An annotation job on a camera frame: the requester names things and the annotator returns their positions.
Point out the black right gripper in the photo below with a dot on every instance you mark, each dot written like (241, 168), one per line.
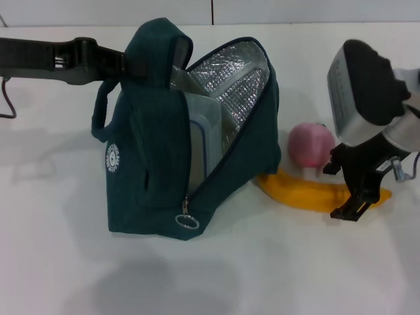
(364, 164)

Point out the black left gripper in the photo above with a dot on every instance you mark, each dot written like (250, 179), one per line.
(33, 55)

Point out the yellow banana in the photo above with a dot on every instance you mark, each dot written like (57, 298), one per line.
(295, 193)

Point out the pink peach toy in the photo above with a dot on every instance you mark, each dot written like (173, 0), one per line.
(308, 141)

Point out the dark teal insulated lunch bag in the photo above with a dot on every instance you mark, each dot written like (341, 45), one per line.
(147, 147)

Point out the clear blue-rimmed food container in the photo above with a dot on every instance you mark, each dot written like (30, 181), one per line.
(197, 147)

